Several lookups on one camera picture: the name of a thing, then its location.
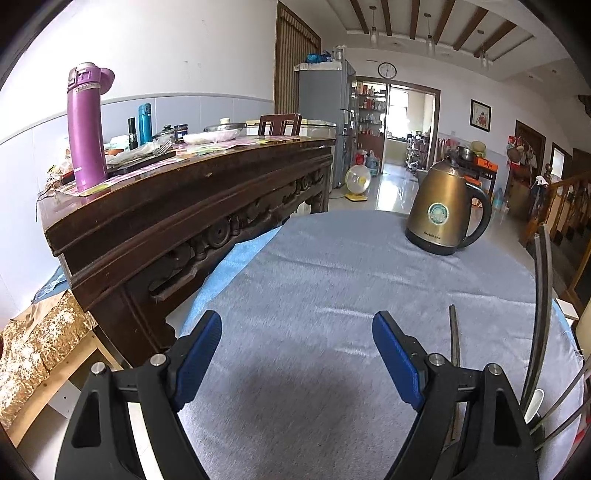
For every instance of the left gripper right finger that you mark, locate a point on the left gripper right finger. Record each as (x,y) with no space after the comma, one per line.
(468,425)

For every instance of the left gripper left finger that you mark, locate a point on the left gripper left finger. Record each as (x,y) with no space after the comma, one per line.
(99,442)

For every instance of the dark chopstick four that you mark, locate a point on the dark chopstick four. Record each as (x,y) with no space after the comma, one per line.
(564,425)

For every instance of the dark chopstick one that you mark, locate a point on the dark chopstick one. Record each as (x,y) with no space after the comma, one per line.
(455,360)

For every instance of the dark chopstick three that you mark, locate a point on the dark chopstick three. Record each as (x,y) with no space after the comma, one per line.
(563,396)

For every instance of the dark chopstick two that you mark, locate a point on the dark chopstick two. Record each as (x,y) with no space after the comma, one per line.
(544,284)

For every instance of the white spoon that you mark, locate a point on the white spoon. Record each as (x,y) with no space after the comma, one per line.
(534,405)

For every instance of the gold patterned bag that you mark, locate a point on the gold patterned bag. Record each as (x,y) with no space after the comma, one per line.
(42,338)

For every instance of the dark carved wooden sideboard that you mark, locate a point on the dark carved wooden sideboard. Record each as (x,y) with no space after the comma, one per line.
(137,250)

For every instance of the grey table cloth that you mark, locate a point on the grey table cloth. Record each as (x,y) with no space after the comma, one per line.
(297,388)

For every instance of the gold electric kettle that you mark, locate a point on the gold electric kettle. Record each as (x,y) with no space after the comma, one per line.
(440,215)

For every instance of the wooden staircase railing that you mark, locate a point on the wooden staircase railing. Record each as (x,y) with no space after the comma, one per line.
(563,207)

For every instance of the dark side table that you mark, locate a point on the dark side table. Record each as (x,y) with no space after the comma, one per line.
(481,173)

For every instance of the yellow floor fan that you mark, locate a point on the yellow floor fan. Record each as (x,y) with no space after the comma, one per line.
(358,180)

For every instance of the teal thermos bottle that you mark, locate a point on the teal thermos bottle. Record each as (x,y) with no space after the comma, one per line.
(144,118)

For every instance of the purple thermos bottle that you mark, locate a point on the purple thermos bottle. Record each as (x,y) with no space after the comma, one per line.
(86,84)

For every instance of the white chest freezer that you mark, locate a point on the white chest freezer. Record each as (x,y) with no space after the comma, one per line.
(309,128)

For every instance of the dark wooden chair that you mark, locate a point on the dark wooden chair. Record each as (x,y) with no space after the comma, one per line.
(277,124)

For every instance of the grey refrigerator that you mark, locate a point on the grey refrigerator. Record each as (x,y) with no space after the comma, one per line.
(325,93)

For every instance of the framed wall picture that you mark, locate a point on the framed wall picture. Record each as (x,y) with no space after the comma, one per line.
(480,116)

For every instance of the round wall clock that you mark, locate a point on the round wall clock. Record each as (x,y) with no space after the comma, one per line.
(387,70)

